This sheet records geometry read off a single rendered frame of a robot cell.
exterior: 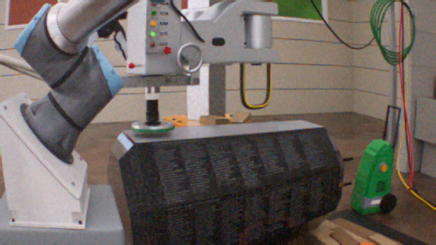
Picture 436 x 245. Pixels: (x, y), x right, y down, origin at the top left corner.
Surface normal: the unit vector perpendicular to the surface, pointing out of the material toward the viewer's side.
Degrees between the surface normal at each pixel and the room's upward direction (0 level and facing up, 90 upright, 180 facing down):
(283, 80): 90
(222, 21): 90
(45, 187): 90
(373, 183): 90
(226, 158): 45
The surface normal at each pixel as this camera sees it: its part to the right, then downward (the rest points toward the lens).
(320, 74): 0.29, 0.15
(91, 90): 0.40, 0.34
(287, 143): 0.29, -0.60
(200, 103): -0.59, 0.13
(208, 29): 0.59, 0.13
